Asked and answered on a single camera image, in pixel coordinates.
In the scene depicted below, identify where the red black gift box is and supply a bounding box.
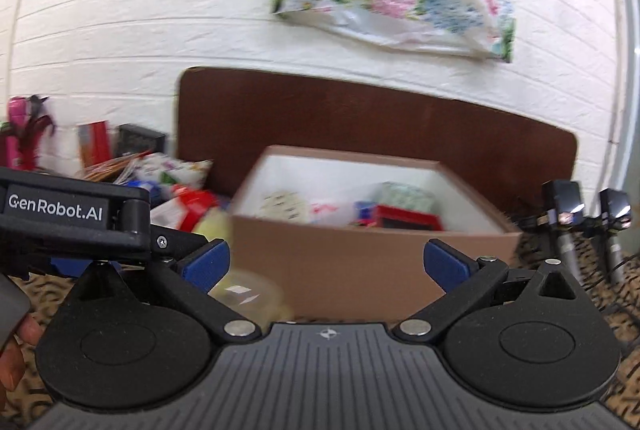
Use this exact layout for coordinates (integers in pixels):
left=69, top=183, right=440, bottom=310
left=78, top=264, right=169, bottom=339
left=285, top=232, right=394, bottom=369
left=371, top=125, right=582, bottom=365
left=375, top=205, right=444, bottom=232

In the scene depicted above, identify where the person's left hand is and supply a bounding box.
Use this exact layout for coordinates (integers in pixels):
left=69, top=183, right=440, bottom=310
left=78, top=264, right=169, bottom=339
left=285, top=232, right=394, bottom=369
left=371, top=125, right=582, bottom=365
left=0, top=314, right=43, bottom=408

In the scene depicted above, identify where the yellow green snack packet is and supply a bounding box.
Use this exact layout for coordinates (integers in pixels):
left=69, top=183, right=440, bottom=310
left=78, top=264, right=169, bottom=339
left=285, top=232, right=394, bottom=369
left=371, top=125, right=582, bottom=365
left=192, top=207, right=232, bottom=244

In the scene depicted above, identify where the clear plastic container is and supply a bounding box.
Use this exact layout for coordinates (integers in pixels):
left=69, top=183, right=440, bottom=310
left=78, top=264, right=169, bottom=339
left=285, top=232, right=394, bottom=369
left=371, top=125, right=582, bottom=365
left=208, top=268, right=293, bottom=330

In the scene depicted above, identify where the red white orange carton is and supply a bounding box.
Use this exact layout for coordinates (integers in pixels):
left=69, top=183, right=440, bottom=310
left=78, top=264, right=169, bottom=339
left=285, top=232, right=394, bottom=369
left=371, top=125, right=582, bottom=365
left=150, top=185, right=218, bottom=233

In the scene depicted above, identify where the blue packet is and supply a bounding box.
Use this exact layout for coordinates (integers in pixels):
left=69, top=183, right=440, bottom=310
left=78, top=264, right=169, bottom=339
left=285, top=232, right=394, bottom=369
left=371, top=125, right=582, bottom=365
left=126, top=180, right=164, bottom=208

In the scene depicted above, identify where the pale green patterned tin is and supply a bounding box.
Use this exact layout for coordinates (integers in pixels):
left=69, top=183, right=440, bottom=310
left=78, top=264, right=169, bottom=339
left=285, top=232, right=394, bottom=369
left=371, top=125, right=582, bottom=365
left=372, top=182, right=437, bottom=214

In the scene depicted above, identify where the floral white pouch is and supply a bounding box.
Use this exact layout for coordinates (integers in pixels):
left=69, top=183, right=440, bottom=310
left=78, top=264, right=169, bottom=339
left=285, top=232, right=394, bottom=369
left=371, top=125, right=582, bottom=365
left=132, top=153, right=213, bottom=188

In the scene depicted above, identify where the brown cardboard box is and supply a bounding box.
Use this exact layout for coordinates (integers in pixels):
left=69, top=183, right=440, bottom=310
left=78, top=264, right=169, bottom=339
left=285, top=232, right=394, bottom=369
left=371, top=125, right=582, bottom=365
left=230, top=146, right=522, bottom=323

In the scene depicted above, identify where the black device on stand right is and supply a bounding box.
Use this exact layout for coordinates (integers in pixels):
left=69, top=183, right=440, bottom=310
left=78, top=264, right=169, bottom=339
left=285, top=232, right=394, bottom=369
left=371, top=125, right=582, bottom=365
left=599, top=188, right=632, bottom=286

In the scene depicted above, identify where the dark brown wooden board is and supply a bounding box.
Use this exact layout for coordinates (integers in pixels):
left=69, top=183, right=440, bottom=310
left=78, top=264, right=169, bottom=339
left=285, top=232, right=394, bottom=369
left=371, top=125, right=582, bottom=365
left=177, top=67, right=578, bottom=213

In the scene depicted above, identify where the red box by wall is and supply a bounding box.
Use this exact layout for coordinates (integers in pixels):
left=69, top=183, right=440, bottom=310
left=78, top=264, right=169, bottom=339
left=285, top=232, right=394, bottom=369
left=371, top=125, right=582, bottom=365
left=77, top=121, right=112, bottom=168

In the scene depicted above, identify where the pink item at wall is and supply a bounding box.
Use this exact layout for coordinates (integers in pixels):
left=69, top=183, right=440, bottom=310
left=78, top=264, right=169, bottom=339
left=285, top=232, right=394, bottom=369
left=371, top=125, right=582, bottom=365
left=1, top=94, right=55, bottom=171

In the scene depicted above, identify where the black box by wall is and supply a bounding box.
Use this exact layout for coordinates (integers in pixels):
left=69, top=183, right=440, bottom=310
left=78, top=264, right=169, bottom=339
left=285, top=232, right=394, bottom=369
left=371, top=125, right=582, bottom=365
left=115, top=124, right=166, bottom=157

